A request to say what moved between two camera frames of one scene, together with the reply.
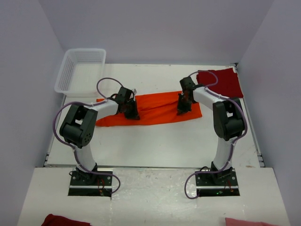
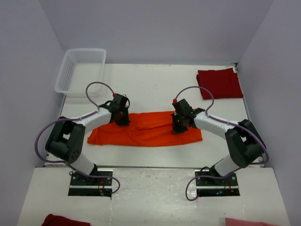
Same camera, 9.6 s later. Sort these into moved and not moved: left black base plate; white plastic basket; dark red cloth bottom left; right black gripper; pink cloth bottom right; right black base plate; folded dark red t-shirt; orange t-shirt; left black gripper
Moved: right black gripper; left black gripper; orange t-shirt
Not moved: pink cloth bottom right; white plastic basket; dark red cloth bottom left; right black base plate; folded dark red t-shirt; left black base plate
